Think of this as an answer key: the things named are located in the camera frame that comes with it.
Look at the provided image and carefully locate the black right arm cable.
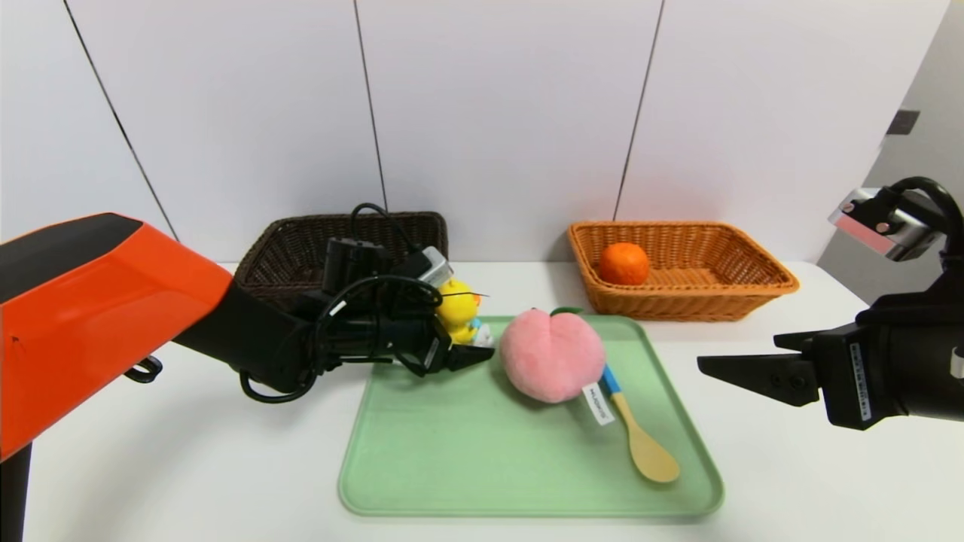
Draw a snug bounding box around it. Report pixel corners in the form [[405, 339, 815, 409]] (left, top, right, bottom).
[[889, 177, 964, 257]]

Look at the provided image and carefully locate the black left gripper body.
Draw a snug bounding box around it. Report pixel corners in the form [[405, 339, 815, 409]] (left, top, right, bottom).
[[378, 313, 455, 378]]

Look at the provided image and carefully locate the dark brown wicker basket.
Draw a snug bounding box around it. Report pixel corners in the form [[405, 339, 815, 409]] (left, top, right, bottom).
[[235, 212, 450, 313]]

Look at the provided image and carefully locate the green plastic tray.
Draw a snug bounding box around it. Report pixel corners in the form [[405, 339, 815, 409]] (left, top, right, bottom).
[[339, 315, 725, 518]]

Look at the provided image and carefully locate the yellow duck toy car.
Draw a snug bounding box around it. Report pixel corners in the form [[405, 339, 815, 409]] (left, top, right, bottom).
[[435, 279, 494, 349]]

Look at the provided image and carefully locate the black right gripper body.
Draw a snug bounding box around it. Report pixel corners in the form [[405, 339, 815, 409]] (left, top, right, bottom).
[[811, 308, 964, 431]]

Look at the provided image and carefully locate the wooden spoon with blue handle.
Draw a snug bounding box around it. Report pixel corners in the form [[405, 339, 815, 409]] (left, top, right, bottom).
[[602, 365, 682, 484]]

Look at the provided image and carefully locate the orange fruit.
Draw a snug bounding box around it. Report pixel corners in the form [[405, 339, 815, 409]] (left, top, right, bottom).
[[599, 242, 651, 286]]

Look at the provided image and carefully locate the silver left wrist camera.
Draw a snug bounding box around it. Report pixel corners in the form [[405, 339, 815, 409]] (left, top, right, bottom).
[[410, 247, 454, 288]]

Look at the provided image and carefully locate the orange wicker basket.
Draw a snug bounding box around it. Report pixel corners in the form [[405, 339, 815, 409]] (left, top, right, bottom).
[[567, 221, 801, 323]]

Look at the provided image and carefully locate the pink plush peach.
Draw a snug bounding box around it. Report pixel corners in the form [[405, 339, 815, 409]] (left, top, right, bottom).
[[499, 306, 617, 427]]

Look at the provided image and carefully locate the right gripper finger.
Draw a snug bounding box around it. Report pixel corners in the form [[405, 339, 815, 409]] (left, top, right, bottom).
[[697, 351, 822, 407], [773, 331, 826, 352]]

